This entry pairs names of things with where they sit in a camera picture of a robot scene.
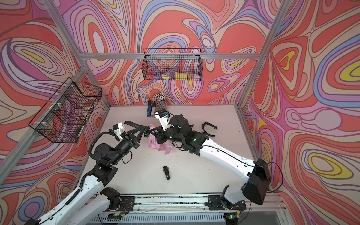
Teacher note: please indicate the blue marker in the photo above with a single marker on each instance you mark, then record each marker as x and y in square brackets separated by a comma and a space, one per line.
[149, 108]

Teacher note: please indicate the wall wire basket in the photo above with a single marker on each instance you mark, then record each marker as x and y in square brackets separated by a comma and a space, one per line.
[65, 114]
[168, 61]

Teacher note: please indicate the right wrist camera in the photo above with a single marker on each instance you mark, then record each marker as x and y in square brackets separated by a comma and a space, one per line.
[164, 119]

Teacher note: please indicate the pencil cup with pencils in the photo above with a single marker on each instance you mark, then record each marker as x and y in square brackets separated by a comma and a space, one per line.
[160, 100]

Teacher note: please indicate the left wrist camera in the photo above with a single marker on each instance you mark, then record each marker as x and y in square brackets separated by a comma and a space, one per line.
[118, 129]

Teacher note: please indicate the back wall wire basket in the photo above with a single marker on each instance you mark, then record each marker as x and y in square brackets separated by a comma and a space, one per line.
[168, 61]

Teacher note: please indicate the left wall wire basket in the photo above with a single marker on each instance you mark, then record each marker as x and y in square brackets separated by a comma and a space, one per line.
[65, 114]

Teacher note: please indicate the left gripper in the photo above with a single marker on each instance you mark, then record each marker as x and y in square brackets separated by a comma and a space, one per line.
[129, 142]

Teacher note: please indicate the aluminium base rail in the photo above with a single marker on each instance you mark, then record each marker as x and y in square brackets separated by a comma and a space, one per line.
[172, 203]

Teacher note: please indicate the small yellow block in basket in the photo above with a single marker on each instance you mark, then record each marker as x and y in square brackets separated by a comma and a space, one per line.
[165, 77]

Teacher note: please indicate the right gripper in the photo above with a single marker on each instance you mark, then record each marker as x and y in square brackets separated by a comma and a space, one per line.
[159, 135]

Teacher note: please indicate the yellow sponge in basket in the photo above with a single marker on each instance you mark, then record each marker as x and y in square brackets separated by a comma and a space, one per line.
[181, 76]

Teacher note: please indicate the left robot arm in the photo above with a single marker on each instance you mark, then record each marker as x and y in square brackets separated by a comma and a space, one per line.
[92, 183]

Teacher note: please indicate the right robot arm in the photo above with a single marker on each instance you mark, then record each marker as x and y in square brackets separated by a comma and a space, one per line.
[254, 176]

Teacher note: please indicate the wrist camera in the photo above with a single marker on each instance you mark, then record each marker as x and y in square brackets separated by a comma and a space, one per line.
[118, 129]
[164, 119]

